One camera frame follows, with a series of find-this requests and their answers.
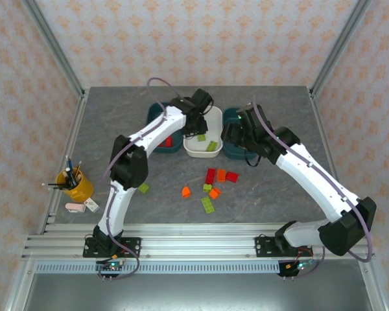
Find white plastic container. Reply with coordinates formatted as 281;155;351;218
183;106;224;159

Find teal plastic container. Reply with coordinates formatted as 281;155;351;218
222;108;263;160
148;102;185;155

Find yellow pencil cup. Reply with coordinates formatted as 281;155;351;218
56;167;94;203

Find blue pen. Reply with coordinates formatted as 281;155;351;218
65;155;75;182

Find pink eraser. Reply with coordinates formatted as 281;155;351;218
65;202;86;214

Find grey metal panel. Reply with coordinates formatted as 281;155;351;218
19;273;377;311

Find thin black cable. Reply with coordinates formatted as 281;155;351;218
244;147;260;168

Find aluminium table side rail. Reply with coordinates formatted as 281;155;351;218
309;87;348;195
38;87;89;234

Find narrow aluminium rail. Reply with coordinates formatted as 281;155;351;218
43;222;325;237

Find wide aluminium rail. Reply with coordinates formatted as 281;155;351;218
21;235;375;262

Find aluminium frame post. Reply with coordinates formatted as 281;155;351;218
21;0;87;100
359;259;388;311
309;0;373;100
3;259;36;311

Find controller board with wires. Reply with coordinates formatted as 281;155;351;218
95;253;128;282
278;248;315;281

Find grey slotted cable duct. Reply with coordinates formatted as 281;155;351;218
34;262;370;275

